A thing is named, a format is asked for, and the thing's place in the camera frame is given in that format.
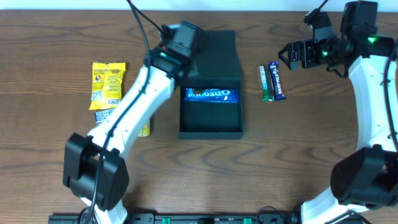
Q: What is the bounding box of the blue Oreo cookie pack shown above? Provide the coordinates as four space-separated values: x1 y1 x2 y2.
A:
183 88 239 103

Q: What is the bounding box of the yellow candy bag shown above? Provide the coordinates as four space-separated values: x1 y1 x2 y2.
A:
89 62 126 110

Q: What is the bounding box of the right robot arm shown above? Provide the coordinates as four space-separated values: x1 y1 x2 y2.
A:
278 1 397 223

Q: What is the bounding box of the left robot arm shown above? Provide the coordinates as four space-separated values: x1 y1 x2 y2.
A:
63 21 205 223

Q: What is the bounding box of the Dairy Milk chocolate bar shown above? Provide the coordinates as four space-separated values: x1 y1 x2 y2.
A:
268 61 286 101

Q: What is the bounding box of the green white chocolate bar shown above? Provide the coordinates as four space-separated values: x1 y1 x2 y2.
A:
258 65 274 101

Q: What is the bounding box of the dark green open gift box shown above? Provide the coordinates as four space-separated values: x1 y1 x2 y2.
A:
178 30 244 140

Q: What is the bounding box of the yellow Mentos bottle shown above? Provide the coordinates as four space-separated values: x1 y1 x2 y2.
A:
138 118 151 138

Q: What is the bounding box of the small blue gum box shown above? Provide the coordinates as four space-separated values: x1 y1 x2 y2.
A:
95 108 114 124

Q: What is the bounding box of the black mounting rail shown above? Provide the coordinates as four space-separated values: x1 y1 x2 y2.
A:
48 212 302 224

